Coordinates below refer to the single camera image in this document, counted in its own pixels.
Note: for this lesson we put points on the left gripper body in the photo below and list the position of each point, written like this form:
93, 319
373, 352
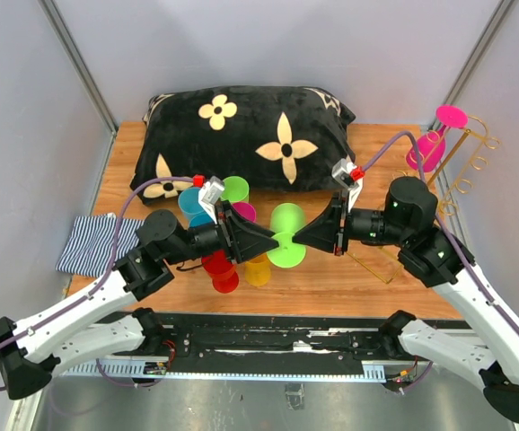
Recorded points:
221, 235

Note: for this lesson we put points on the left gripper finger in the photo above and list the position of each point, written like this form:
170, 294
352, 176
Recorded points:
249, 246
234, 223

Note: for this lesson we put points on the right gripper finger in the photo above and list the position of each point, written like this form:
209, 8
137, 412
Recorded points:
322, 240
329, 220

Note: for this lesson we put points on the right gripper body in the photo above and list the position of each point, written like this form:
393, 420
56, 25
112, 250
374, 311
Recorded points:
359, 224

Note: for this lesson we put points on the yellow wine glass orange base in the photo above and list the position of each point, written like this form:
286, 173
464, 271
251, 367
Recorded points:
257, 271

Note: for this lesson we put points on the teal glass green base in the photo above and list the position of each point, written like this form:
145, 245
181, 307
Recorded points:
200, 219

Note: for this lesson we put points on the green glass yellow base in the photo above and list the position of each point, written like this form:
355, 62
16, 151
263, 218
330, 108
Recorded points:
286, 220

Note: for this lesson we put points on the red wine glass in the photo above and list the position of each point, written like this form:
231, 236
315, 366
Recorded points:
222, 272

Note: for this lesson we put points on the light green wine glass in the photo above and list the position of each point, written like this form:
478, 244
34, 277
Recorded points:
236, 189

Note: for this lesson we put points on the blue wine glass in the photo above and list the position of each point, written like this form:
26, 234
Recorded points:
188, 203

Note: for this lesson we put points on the pink base wine glass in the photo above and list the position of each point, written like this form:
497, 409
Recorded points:
431, 145

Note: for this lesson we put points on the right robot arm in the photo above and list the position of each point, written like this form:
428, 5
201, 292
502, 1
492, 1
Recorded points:
440, 262

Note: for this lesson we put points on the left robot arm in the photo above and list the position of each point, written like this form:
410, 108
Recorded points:
36, 349

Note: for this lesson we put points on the black floral plush pillow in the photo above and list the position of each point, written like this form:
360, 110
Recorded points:
281, 138

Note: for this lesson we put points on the blue white striped cloth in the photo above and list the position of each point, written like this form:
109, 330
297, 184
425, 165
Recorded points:
89, 245

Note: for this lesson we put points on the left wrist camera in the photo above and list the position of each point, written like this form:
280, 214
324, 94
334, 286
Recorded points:
209, 194

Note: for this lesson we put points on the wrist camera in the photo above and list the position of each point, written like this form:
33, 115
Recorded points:
209, 194
350, 177

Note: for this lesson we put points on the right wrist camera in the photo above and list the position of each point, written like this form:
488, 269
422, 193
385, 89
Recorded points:
350, 177

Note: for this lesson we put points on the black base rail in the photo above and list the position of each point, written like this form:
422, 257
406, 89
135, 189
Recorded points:
194, 346

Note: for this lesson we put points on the gold wire glass rack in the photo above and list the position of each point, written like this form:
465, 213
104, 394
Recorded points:
466, 155

